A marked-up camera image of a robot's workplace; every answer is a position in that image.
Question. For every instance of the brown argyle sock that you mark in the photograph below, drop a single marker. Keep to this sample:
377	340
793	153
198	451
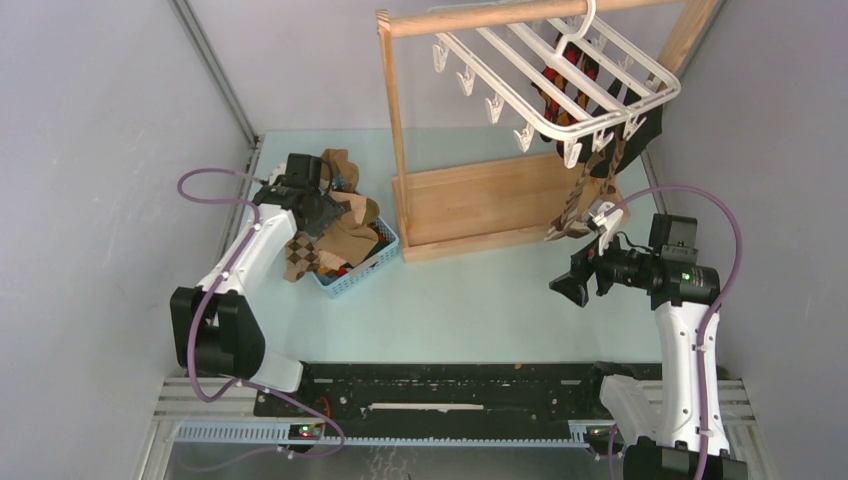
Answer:
301	258

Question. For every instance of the white plastic clip hanger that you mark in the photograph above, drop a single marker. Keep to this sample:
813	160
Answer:
598	84

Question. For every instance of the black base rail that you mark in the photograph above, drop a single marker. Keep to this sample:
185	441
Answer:
478	402

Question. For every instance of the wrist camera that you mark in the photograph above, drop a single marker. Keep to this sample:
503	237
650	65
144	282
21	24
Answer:
277	177
605	219

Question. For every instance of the red yellow argyle sock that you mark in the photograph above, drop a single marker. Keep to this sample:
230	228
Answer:
554	111

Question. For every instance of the plain brown sock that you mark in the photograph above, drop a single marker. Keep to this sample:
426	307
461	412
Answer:
339	171

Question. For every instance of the black sock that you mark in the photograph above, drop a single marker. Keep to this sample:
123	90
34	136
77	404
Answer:
650	129

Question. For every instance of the wooden hanger rack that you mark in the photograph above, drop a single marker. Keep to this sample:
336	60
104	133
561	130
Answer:
511	199

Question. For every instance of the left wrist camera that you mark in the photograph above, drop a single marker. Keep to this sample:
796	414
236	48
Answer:
277	177

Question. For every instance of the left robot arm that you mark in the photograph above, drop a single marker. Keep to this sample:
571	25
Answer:
215	330

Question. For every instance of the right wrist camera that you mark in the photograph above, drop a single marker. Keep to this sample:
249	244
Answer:
605	219

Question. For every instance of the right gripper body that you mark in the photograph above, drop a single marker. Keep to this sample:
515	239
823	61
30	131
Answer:
619	266

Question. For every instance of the brown striped sock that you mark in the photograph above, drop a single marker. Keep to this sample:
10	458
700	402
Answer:
605	189
570	222

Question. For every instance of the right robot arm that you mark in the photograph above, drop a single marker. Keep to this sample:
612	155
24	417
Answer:
685	438

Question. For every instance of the blue plastic basket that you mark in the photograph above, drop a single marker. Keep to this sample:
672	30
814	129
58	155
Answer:
335	282

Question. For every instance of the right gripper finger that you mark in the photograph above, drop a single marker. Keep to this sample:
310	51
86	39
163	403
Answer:
581	262
573	285

